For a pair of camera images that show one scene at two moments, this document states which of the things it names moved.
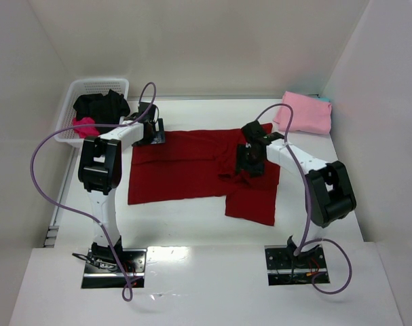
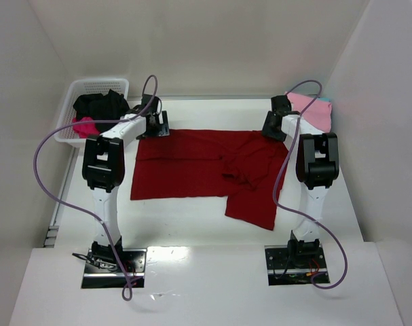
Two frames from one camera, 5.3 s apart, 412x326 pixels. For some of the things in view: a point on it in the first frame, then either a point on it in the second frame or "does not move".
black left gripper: (157, 132) -> (159, 128)
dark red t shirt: (199, 162) does not move
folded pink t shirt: (310, 114) does not move
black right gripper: (248, 163) -> (271, 129)
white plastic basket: (77, 88) does not move
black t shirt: (104, 109) does not move
